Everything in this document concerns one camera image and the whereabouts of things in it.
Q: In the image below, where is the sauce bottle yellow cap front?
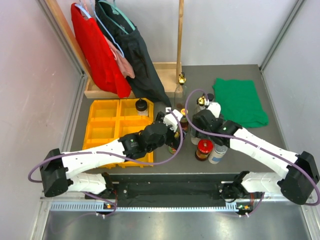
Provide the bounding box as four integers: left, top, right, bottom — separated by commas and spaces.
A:
168, 131, 180, 154

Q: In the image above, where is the sauce bottle yellow cap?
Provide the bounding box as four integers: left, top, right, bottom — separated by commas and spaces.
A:
180, 108, 189, 133
168, 131, 180, 154

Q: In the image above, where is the glass oil bottle gold spout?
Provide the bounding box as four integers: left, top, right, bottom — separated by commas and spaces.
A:
174, 72, 187, 111

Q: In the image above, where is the black lid spice shaker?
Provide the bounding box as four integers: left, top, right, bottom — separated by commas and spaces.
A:
135, 98, 149, 117

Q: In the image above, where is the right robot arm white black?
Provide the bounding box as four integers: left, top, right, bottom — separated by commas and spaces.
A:
192, 102, 320, 205

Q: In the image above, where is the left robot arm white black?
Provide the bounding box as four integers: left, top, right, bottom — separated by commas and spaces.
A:
39, 109, 183, 199

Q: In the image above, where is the sauce bottle yellow cap rear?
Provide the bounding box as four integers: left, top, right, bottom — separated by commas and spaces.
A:
180, 108, 189, 133

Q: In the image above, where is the small black cap bottle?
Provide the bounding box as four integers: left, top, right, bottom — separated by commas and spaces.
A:
207, 93, 215, 102

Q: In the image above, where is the red lid sauce jar front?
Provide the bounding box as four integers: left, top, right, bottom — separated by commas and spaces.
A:
195, 139, 214, 162

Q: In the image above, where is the grey lid salt jar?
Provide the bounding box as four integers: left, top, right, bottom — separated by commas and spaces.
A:
208, 143, 228, 164

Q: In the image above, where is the green cloth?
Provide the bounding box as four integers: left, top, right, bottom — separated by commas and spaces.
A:
212, 78, 269, 128

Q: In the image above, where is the wooden clothes rack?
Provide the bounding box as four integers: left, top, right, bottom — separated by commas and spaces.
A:
44, 0, 184, 99

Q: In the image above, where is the black garment on hanger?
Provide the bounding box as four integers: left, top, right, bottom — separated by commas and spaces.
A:
95, 0, 172, 107

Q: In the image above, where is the yellow plastic bin organizer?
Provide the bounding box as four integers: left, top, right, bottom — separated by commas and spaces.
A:
83, 99, 155, 170

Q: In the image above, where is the pink garment on hanger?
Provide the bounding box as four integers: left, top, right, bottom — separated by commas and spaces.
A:
104, 36, 135, 79

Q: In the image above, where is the red shirt on hanger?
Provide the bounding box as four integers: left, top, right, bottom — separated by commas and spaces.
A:
70, 3, 131, 98

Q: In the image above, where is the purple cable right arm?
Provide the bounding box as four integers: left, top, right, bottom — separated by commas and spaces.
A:
184, 88, 320, 218

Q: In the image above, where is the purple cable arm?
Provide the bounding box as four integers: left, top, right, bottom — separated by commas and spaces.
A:
27, 108, 185, 217
184, 88, 320, 218

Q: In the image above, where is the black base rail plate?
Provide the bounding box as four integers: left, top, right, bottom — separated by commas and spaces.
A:
84, 172, 276, 203

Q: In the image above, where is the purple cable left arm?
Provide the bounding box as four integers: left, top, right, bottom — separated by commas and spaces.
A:
27, 108, 185, 217

